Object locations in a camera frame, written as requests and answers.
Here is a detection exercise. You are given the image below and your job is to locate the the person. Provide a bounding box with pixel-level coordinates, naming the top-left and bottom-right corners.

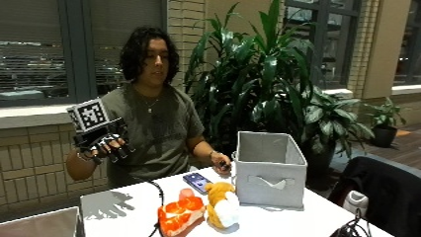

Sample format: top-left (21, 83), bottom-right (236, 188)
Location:
top-left (64, 26), bottom-right (233, 191)

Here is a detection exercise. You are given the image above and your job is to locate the grey fabric storage box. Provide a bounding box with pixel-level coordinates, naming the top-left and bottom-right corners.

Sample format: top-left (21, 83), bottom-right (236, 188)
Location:
top-left (233, 130), bottom-right (309, 210)

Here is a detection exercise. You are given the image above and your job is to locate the yellow and white plush toy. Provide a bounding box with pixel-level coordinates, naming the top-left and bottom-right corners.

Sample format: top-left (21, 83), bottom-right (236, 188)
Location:
top-left (202, 181), bottom-right (242, 231)

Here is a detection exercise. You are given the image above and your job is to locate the pink soft toy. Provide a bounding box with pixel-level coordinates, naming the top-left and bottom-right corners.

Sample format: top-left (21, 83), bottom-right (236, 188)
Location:
top-left (177, 188), bottom-right (197, 201)

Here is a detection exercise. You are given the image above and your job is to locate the white marker cube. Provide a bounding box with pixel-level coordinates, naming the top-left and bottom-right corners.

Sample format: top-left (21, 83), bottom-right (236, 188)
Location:
top-left (65, 98), bottom-right (110, 134)

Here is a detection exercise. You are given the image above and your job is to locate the orange and white plush toy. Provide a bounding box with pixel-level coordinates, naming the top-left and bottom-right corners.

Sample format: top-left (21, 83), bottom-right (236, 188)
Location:
top-left (157, 196), bottom-right (206, 237)

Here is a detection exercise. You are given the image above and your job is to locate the large dark plant pot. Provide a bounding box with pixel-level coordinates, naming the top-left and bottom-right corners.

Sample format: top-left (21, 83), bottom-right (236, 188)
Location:
top-left (301, 141), bottom-right (339, 192)

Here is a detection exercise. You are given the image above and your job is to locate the tall green leafy plant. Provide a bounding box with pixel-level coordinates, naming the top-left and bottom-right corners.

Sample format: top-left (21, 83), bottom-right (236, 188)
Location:
top-left (182, 0), bottom-right (318, 157)

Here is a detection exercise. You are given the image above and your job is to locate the variegated leafy plant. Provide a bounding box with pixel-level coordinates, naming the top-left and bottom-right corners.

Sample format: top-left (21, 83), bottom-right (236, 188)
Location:
top-left (301, 86), bottom-right (375, 160)

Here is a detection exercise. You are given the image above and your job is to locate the dark framed window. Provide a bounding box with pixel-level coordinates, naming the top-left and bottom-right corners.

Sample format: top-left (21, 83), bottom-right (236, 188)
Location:
top-left (282, 0), bottom-right (363, 91)
top-left (391, 0), bottom-right (421, 87)
top-left (0, 0), bottom-right (168, 108)

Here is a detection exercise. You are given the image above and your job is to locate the black jacket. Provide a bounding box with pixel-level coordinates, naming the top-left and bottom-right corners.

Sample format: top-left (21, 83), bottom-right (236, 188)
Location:
top-left (327, 155), bottom-right (421, 237)

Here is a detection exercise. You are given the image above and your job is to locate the black plant pot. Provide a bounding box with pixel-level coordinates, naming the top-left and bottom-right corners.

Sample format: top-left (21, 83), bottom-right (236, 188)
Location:
top-left (369, 125), bottom-right (398, 149)

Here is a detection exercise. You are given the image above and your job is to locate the small potted plant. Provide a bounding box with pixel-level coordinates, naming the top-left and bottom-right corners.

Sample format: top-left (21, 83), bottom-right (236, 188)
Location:
top-left (365, 98), bottom-right (407, 132)

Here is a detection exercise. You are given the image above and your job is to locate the thin necklace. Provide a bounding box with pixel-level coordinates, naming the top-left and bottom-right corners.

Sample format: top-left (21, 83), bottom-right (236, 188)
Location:
top-left (136, 95), bottom-right (162, 115)

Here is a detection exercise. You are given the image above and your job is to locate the black cable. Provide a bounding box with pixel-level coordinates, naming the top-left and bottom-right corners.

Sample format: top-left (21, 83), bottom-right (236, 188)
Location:
top-left (146, 179), bottom-right (165, 237)

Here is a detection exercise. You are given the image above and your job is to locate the bundle of black cables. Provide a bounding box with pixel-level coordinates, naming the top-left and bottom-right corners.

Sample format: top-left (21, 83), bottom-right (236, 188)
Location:
top-left (329, 208), bottom-right (374, 237)

